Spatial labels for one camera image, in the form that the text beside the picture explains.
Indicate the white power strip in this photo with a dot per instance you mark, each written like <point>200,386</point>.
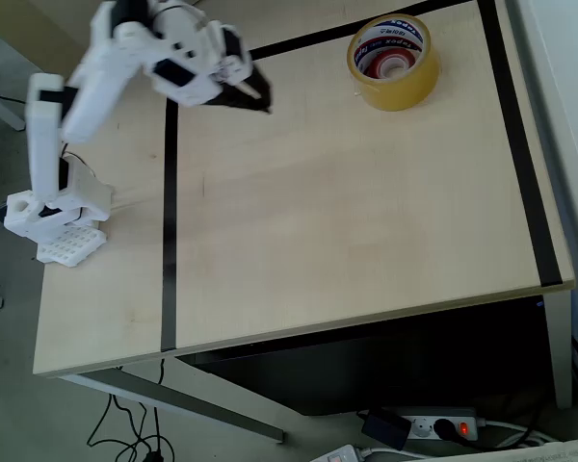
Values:
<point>342,454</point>

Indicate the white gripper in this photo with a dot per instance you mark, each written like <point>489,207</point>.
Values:
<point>236,79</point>

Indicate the grey power strip red switch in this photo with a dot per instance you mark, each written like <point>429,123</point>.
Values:
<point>421,428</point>

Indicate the white furniture leg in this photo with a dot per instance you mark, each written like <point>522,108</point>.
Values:
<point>5,113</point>

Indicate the white gridded base plate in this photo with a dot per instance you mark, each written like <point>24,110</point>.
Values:
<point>70,248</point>

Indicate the black round plug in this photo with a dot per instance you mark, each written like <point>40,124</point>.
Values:
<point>444,428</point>

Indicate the large yellow tape roll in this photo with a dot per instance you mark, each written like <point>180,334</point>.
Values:
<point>404,94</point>

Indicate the black power adapter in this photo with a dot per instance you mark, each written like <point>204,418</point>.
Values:
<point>385,428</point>

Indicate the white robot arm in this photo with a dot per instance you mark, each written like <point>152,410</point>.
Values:
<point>94,91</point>

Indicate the grey table frame bar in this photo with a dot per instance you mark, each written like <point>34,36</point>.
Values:
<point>197,404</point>

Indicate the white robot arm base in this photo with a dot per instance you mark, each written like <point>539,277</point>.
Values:
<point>86,197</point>

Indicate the red ring-shaped object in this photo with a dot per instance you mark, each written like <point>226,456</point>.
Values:
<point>383,61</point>

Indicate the grey table leg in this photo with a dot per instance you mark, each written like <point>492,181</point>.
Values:
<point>559,361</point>

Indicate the printed paper sheet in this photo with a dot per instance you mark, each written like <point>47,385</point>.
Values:
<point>559,452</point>

